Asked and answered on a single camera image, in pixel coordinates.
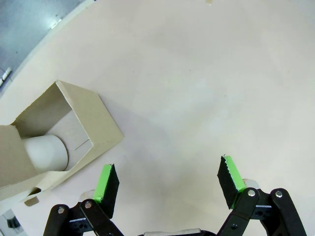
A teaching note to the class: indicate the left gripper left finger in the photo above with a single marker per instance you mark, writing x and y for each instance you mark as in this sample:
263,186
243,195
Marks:
105,186

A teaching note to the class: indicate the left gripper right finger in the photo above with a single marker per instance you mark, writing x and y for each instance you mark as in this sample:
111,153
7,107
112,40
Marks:
231,182

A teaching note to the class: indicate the white paper cup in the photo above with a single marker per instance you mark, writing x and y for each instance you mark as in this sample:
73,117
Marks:
46,152

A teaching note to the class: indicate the cardboard box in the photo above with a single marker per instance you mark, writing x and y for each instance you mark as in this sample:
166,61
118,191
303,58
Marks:
93,115

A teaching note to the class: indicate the small white plastic strip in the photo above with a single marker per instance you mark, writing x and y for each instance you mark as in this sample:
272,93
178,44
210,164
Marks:
5,76

